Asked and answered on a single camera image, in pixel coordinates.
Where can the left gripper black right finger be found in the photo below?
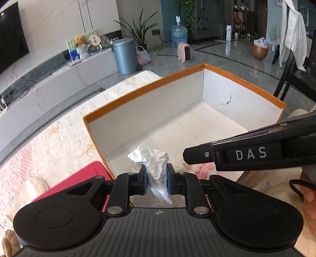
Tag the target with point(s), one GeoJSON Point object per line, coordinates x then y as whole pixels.
{"type": "Point", "coordinates": [242, 216]}

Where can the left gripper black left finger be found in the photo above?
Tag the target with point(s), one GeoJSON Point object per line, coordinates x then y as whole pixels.
{"type": "Point", "coordinates": [75, 215]}

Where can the white tissue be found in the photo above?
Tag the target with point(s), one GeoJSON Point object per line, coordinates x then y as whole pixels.
{"type": "Point", "coordinates": [155, 162]}

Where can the pink white crochet item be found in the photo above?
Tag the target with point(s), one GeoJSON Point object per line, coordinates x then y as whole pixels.
{"type": "Point", "coordinates": [202, 171]}

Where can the brown plush toy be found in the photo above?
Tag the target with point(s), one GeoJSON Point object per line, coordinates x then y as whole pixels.
{"type": "Point", "coordinates": [10, 244]}

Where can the person's right hand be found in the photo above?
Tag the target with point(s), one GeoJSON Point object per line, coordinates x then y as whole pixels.
{"type": "Point", "coordinates": [309, 205]}

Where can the lace patterned tablecloth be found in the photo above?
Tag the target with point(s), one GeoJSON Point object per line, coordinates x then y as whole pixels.
{"type": "Point", "coordinates": [61, 149]}

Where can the gold pot with bag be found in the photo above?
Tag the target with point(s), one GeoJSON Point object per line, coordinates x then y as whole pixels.
{"type": "Point", "coordinates": [260, 49]}

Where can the orange cardboard box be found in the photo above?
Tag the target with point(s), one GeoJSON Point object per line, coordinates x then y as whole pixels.
{"type": "Point", "coordinates": [191, 107]}

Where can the white hanging shirt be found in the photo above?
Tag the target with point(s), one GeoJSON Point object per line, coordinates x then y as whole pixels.
{"type": "Point", "coordinates": [293, 35]}

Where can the white marble tv console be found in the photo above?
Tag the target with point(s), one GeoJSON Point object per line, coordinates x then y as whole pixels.
{"type": "Point", "coordinates": [51, 92]}

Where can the pink space heater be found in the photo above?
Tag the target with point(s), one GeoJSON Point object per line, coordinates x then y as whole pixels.
{"type": "Point", "coordinates": [184, 52]}

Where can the dark cabinet with ivy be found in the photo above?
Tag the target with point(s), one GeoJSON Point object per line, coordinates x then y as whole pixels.
{"type": "Point", "coordinates": [206, 19]}

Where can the blue water jug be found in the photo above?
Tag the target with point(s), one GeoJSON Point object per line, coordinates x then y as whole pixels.
{"type": "Point", "coordinates": [178, 33]}

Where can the small woven basket bag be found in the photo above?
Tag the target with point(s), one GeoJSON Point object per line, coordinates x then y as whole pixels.
{"type": "Point", "coordinates": [142, 55]}

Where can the teddy bear bouquet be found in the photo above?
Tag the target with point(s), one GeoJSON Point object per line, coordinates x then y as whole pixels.
{"type": "Point", "coordinates": [81, 47]}

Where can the grey metal trash bin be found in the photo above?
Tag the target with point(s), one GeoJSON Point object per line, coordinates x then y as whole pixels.
{"type": "Point", "coordinates": [125, 54]}

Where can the green potted floor plant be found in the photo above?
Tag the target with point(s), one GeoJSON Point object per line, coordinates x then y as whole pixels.
{"type": "Point", "coordinates": [138, 30]}

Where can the black wall television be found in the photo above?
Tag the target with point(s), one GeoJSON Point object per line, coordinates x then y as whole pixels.
{"type": "Point", "coordinates": [12, 39]}

